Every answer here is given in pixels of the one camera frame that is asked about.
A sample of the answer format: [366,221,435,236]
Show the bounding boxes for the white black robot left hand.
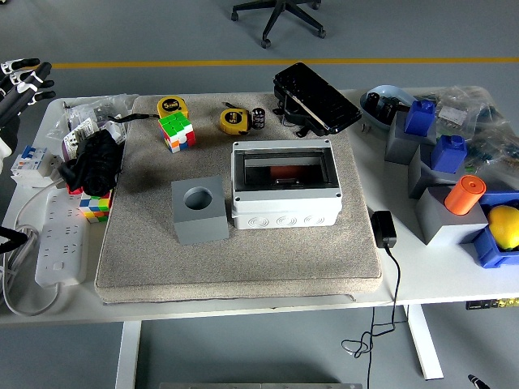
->
[0,58,57,179]

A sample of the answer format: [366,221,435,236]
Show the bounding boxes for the grey junction box with lid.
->
[230,139,344,231]

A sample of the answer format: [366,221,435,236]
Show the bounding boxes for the orange cylinder battery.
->
[269,164,311,179]
[444,174,487,216]

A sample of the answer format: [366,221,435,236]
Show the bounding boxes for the blue block battery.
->
[429,135,467,173]
[403,100,437,137]

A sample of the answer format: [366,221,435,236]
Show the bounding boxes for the clear plastic parts bag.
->
[435,84,502,130]
[461,117,519,191]
[47,93,139,141]

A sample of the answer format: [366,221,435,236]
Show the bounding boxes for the white table leg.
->
[405,304,444,381]
[115,322,143,389]

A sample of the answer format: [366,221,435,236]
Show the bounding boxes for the purple white electrical part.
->
[60,117,98,163]

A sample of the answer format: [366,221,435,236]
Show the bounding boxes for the white blue circuit breaker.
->
[11,144,62,188]

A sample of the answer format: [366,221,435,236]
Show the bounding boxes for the table control panel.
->
[465,298,519,311]

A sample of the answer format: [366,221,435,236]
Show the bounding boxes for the small white electrical part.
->
[104,121,127,145]

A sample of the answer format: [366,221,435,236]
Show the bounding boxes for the black folded cloth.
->
[58,130,125,196]

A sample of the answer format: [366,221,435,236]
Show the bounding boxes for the blue plastic bin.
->
[470,190,519,269]

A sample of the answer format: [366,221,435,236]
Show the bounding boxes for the colourful puzzle cube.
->
[79,190,114,224]
[157,113,197,155]

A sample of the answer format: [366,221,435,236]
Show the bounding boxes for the grey block holder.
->
[407,142,463,199]
[384,111,439,165]
[414,185,490,246]

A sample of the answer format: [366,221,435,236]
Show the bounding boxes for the yellow lemon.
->
[486,204,519,250]

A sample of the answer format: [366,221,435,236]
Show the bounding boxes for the white power strip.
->
[34,190,91,289]

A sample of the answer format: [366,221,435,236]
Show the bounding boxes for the black power adapter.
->
[371,210,398,249]

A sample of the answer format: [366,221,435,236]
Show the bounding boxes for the grey block with round hole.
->
[170,175,230,246]

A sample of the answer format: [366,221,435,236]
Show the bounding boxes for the grey-brown mat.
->
[93,92,384,305]

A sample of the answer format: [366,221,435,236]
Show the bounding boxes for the black office chair base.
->
[230,0,328,49]

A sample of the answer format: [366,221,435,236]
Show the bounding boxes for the small black electronic component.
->
[380,96,401,122]
[364,92,384,113]

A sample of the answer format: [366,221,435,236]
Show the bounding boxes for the black tool case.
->
[272,62,363,138]

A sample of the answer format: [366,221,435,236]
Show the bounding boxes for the light blue dish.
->
[359,84,418,131]

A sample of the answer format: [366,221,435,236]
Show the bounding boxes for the black adapter cord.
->
[341,245,402,389]

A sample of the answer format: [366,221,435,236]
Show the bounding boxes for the yellow tape measure with strap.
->
[107,96,190,122]

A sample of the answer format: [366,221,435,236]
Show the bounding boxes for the white power strip cable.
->
[0,180,68,317]

